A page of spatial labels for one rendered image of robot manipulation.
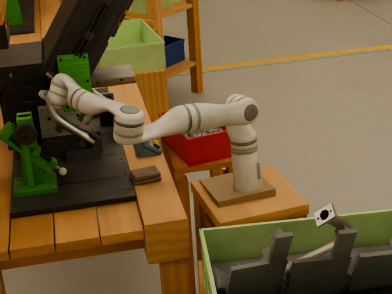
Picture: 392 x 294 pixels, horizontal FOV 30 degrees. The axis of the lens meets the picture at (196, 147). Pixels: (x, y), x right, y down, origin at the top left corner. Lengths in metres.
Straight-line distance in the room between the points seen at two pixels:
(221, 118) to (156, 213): 0.37
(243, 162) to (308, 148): 2.42
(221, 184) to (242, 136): 0.23
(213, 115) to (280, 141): 2.66
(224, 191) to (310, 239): 0.44
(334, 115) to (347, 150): 0.59
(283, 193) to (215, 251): 0.46
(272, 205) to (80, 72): 0.87
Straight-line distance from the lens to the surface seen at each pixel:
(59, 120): 2.75
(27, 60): 2.86
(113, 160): 2.74
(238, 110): 2.37
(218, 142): 2.87
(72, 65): 2.77
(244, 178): 2.49
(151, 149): 2.73
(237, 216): 2.42
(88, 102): 2.29
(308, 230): 2.21
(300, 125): 5.21
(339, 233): 1.80
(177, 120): 2.26
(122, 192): 2.51
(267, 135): 5.05
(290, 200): 2.50
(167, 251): 2.37
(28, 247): 2.33
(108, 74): 2.95
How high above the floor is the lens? 2.08
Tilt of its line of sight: 25 degrees down
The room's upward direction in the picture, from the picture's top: 4 degrees counter-clockwise
